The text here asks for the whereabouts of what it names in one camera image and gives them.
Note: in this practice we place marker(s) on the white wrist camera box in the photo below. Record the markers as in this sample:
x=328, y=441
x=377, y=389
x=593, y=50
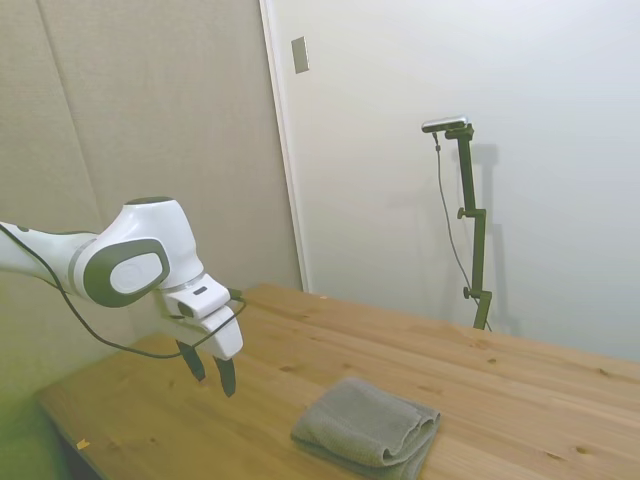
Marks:
x=197, y=297

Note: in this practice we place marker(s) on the white door frame strip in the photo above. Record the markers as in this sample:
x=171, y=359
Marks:
x=285, y=150

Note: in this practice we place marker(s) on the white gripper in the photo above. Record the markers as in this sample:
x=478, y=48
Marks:
x=222, y=336

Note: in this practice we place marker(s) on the grey towel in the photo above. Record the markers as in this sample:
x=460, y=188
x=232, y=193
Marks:
x=367, y=427

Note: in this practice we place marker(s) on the yellow tape scrap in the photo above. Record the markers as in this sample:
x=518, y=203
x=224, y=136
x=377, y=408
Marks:
x=82, y=443

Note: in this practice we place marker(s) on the silver exterior camera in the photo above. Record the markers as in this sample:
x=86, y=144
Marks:
x=445, y=123

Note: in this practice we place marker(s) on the grey wall switch plate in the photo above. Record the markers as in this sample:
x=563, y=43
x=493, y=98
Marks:
x=300, y=55

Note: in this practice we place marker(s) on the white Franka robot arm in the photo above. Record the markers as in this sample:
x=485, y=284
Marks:
x=135, y=250

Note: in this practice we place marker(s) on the dark green camera stand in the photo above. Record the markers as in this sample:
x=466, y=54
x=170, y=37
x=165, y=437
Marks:
x=472, y=225

